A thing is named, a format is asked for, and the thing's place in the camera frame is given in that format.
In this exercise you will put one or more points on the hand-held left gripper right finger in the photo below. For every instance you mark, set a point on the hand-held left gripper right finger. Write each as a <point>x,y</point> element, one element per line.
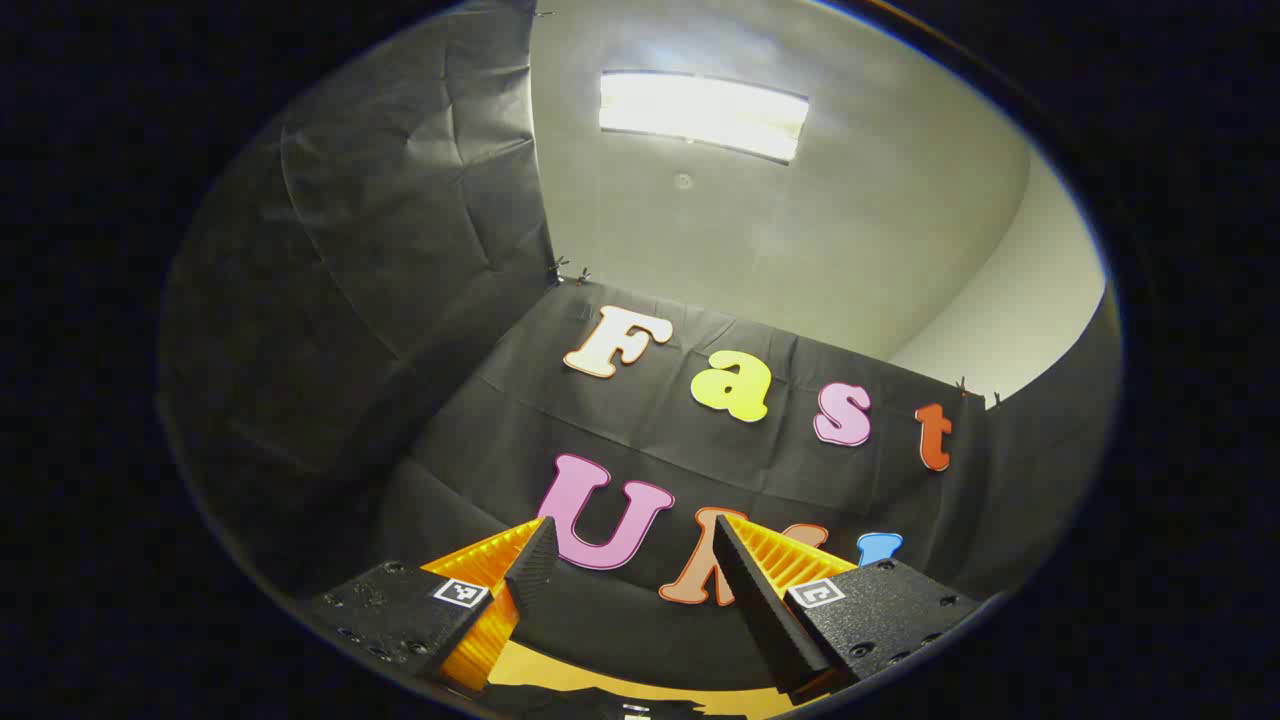
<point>760,610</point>

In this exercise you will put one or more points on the rectangular ceiling light panel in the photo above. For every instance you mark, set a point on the rectangular ceiling light panel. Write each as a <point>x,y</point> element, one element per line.
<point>700,112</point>

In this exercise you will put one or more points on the black backdrop cloth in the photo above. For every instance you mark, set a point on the black backdrop cloth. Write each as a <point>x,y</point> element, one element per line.
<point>400,250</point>

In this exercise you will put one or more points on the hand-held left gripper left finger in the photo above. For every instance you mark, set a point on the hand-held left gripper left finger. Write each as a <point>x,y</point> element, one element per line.
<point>535,570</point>

